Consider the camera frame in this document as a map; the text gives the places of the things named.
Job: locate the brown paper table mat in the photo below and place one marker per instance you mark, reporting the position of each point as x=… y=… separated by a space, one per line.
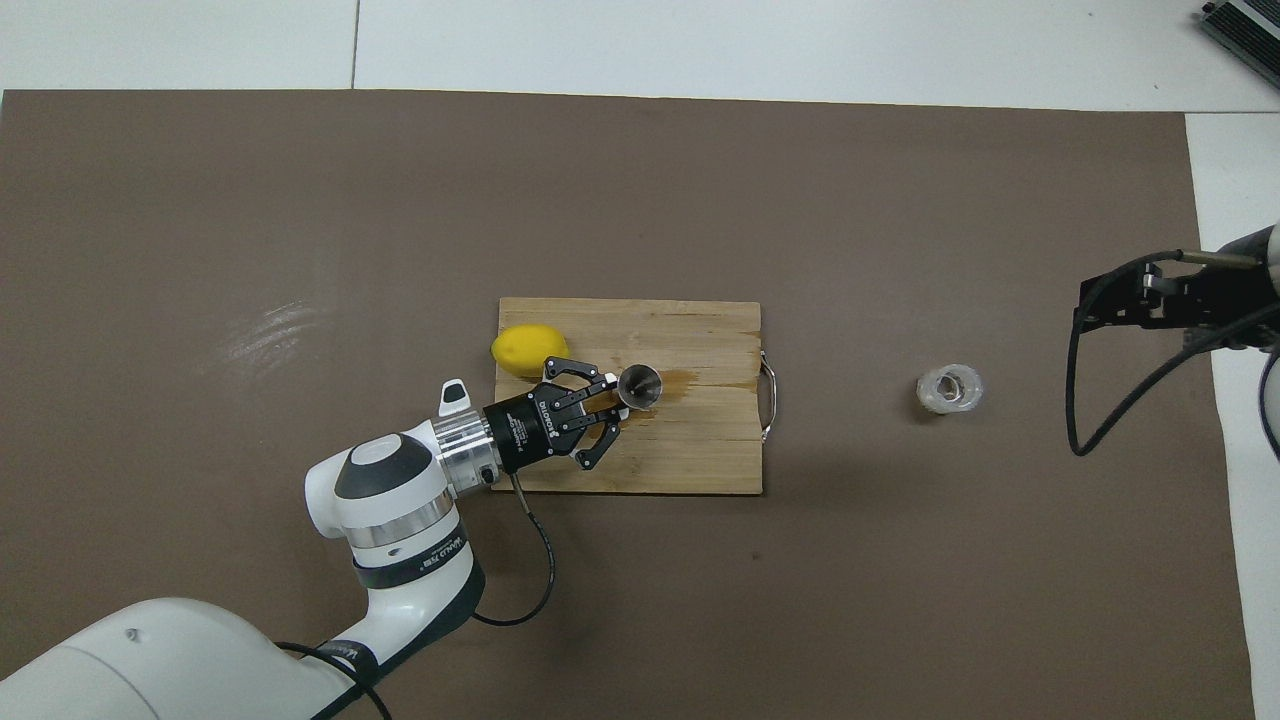
x=800 y=600

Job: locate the yellow lemon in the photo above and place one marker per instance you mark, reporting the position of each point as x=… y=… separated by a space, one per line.
x=520 y=345

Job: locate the black ribbed device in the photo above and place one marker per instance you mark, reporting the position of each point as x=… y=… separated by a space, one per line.
x=1245 y=35

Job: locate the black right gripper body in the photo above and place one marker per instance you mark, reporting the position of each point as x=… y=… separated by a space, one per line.
x=1230 y=300

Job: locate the metal double jigger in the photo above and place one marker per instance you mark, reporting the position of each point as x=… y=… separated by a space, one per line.
x=640 y=387

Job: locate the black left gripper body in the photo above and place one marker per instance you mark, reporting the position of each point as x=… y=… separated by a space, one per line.
x=522 y=430

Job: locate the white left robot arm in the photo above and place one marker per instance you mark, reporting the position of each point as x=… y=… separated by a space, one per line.
x=390 y=500

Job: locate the wooden cutting board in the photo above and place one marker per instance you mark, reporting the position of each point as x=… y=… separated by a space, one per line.
x=700 y=450

